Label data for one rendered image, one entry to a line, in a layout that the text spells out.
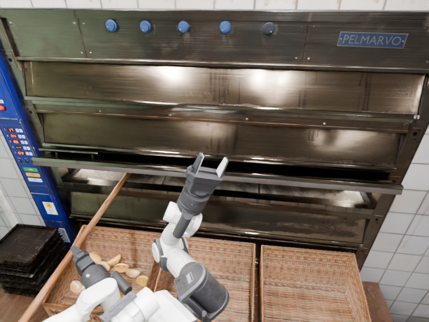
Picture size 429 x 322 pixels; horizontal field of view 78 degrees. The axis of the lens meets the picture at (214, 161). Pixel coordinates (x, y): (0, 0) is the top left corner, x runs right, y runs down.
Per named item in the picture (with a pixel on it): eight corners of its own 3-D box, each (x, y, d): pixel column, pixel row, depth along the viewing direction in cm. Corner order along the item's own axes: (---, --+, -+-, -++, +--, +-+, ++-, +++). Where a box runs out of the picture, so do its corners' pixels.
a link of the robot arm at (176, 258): (182, 256, 116) (207, 279, 97) (154, 267, 110) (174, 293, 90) (179, 231, 115) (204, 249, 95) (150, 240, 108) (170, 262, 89)
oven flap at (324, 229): (74, 214, 176) (72, 185, 172) (359, 243, 156) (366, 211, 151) (69, 217, 172) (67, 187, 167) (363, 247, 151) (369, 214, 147)
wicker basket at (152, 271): (92, 250, 193) (82, 223, 178) (168, 259, 186) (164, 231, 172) (48, 319, 152) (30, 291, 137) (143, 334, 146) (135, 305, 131)
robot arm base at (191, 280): (216, 282, 96) (235, 295, 87) (192, 314, 91) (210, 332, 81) (191, 256, 90) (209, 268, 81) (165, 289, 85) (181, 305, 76)
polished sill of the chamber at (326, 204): (69, 181, 170) (68, 176, 168) (368, 207, 149) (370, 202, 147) (64, 187, 165) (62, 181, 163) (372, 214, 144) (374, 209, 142)
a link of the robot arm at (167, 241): (184, 215, 102) (173, 232, 117) (159, 222, 97) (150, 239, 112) (195, 241, 97) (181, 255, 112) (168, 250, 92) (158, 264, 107)
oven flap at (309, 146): (48, 145, 148) (45, 108, 144) (390, 169, 128) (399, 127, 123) (42, 146, 144) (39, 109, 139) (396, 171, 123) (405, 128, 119)
